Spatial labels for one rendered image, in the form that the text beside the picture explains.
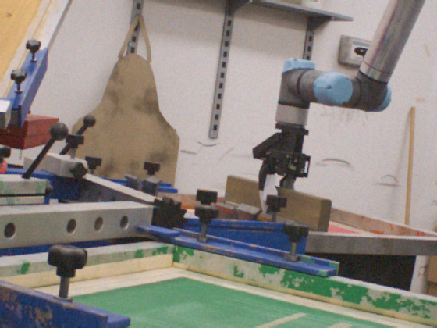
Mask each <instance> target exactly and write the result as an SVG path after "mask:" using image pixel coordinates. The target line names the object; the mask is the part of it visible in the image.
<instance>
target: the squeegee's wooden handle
mask: <svg viewBox="0 0 437 328"><path fill-rule="evenodd" d="M275 189H276V190H277V192H278V195H277V196H286V197H287V198H288V199H287V205H286V208H281V209H280V212H277V216H280V217H282V218H285V219H289V220H292V221H294V222H298V223H305V224H307V225H308V226H309V230H310V231H319V232H328V228H329V218H330V212H331V207H332V201H331V200H330V199H327V198H323V197H319V196H316V195H313V194H305V193H302V192H299V191H293V190H290V189H287V188H284V187H278V186H275ZM226 201H231V202H233V203H236V204H238V205H241V204H242V203H243V204H245V205H250V206H252V207H255V208H258V209H261V210H262V212H263V209H262V207H261V199H260V193H259V189H258V181H257V180H252V179H249V178H246V177H240V176H233V175H229V176H228V177H227V181H226V192H225V197H224V202H223V203H224V204H225V203H226Z"/></svg>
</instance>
